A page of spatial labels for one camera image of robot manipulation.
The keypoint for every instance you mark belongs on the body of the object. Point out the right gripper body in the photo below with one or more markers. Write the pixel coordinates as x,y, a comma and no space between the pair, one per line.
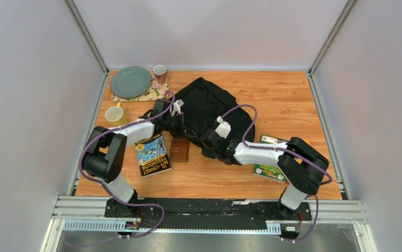
212,154

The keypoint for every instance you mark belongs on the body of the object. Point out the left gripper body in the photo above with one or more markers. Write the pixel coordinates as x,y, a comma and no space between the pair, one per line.
176,125

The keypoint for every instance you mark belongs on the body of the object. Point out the black backpack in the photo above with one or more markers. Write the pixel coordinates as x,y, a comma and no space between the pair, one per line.
204,101

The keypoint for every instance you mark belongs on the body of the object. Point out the Treehouse storey book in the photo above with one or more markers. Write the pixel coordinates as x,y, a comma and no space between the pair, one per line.
152,156

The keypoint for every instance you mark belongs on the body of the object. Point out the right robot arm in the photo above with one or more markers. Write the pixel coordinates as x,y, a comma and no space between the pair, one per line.
302,166

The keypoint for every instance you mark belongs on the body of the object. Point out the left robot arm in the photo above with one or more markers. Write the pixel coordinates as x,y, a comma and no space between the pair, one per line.
102,158

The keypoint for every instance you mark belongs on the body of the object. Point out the brown leather wallet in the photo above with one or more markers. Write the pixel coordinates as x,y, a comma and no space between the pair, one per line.
179,151

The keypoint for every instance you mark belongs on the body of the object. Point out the floral tray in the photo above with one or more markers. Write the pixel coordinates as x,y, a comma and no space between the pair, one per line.
155,91

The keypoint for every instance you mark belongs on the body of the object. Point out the brown patterned mug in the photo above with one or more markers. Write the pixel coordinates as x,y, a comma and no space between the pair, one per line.
160,74

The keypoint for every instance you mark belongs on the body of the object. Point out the yellow mug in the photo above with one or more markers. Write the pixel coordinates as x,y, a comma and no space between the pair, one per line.
116,116

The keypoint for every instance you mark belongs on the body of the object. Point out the grey-green plate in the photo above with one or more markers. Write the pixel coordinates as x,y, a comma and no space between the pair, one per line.
130,82

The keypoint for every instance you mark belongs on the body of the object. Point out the green coin book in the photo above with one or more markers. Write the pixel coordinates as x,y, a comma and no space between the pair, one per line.
269,172

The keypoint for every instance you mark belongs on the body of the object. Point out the orange book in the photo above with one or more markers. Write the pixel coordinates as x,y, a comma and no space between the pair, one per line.
307,142

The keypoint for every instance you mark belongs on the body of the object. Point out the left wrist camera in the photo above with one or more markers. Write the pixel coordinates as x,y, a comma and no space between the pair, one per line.
175,109

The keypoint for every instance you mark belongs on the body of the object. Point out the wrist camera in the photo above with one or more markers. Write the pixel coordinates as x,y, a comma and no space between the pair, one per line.
175,109
223,128

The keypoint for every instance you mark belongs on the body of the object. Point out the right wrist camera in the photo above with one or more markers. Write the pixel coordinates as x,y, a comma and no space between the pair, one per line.
223,128

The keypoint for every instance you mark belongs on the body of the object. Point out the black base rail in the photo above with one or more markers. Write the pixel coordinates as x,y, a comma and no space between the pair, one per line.
207,213

